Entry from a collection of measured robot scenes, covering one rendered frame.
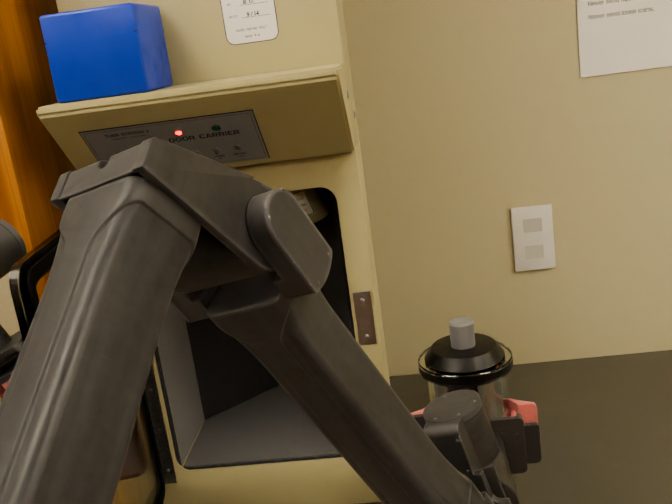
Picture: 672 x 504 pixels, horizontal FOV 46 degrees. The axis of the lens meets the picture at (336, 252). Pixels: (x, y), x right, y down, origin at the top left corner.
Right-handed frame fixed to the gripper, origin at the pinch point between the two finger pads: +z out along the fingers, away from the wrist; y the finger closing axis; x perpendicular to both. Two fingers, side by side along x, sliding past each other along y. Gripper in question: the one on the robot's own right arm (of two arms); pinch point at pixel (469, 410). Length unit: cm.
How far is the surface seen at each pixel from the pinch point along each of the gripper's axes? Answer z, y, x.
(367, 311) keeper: 6.9, 11.0, -11.1
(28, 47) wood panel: 8, 47, -48
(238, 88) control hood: -4.5, 20.1, -40.4
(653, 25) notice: 50, -37, -39
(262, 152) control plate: 2.8, 20.1, -32.7
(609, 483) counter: 7.4, -17.2, 15.9
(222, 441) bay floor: 13.1, 34.2, 8.1
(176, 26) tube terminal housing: 7, 28, -48
